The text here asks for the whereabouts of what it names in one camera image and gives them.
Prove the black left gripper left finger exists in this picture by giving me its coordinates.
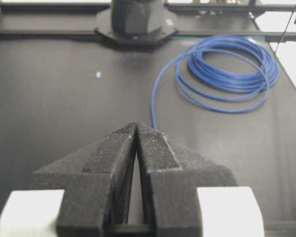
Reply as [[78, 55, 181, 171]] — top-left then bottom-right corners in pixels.
[[31, 122, 136, 237]]

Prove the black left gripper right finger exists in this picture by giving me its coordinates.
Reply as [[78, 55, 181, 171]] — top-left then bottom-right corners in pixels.
[[136, 123, 238, 237]]

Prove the blue LAN cable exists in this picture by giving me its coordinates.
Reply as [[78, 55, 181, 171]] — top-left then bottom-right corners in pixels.
[[150, 34, 279, 131]]

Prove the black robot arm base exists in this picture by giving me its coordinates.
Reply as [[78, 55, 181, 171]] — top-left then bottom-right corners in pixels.
[[95, 0, 178, 45]]

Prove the black aluminium frame rail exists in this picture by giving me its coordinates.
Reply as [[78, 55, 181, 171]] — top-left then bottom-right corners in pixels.
[[0, 0, 296, 45]]

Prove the thin black hanging cable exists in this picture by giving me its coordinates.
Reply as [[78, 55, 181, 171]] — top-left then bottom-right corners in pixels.
[[274, 0, 296, 55]]

